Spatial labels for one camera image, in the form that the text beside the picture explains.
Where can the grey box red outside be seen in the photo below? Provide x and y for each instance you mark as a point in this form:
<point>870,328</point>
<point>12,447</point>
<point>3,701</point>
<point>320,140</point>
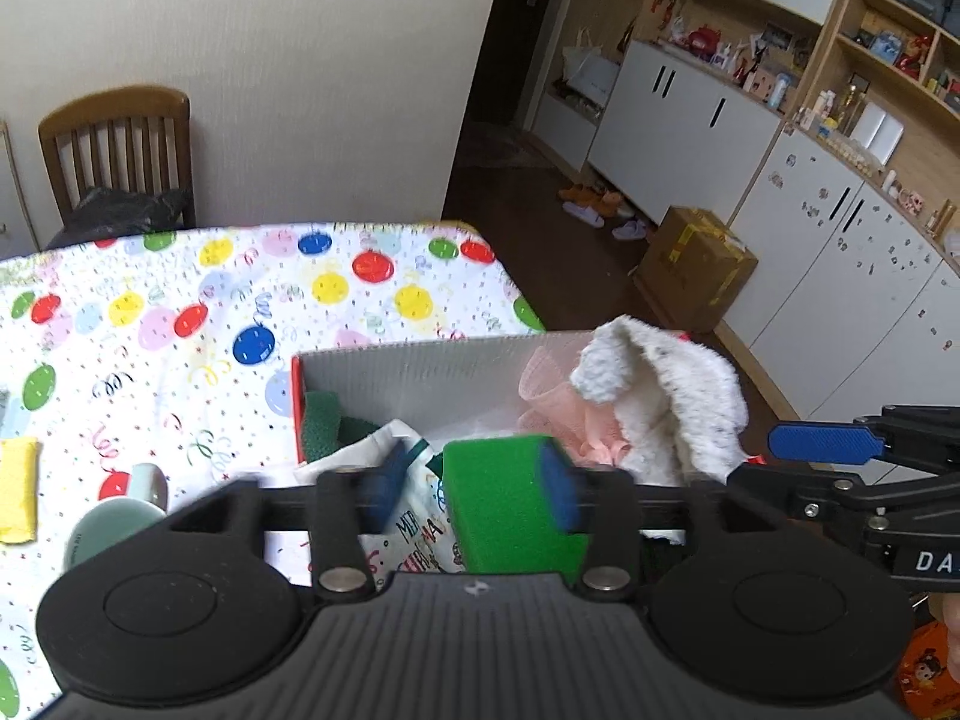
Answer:
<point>420,382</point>

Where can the pink mesh loofah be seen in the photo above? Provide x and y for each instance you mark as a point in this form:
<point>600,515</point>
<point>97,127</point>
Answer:
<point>555,397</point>

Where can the white fuzzy towel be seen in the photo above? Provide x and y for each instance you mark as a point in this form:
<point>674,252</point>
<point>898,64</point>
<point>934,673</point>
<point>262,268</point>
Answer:
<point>675,405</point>

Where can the dark green scouring pad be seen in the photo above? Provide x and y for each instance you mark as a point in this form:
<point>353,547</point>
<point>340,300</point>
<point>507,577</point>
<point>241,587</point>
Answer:
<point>322,424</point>

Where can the wooden shelf unit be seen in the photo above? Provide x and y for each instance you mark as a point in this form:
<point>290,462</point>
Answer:
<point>900,60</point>

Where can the black plastic bag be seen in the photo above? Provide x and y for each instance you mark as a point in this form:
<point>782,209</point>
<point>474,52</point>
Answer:
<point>120,214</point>

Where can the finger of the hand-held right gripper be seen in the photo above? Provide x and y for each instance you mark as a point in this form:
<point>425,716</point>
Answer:
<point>795,491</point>
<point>817,441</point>

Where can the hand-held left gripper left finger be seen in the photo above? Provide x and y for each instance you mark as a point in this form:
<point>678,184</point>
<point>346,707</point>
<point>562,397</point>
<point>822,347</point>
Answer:
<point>384,484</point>

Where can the white base cabinet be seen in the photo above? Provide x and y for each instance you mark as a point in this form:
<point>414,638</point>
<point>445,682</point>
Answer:
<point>810,255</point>

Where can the cardboard box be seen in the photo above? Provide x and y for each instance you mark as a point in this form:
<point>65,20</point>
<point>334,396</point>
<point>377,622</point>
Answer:
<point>694,270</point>

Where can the balloon print tablecloth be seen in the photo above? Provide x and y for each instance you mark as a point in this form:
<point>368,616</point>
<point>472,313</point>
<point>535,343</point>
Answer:
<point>150,360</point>

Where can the wooden chair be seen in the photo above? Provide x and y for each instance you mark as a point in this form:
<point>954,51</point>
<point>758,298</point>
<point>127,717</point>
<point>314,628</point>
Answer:
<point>112,135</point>

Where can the green sponge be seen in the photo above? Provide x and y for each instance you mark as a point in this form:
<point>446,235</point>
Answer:
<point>495,502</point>

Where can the pale green mug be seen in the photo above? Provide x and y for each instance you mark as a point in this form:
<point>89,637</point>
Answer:
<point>144,484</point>

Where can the white paper bag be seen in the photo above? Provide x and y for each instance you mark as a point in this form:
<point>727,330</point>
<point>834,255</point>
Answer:
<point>591,75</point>

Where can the yellow cloth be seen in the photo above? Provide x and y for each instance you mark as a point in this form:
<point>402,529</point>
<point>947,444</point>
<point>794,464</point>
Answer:
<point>16,487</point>

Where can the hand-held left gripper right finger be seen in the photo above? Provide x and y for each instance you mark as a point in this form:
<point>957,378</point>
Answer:
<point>559,487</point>

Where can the purple slipper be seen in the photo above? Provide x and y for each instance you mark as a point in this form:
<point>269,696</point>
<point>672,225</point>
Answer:
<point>583,216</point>
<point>630,229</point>

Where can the orange slipper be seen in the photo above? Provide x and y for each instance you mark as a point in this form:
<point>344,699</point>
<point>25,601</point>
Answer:
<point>592,199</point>

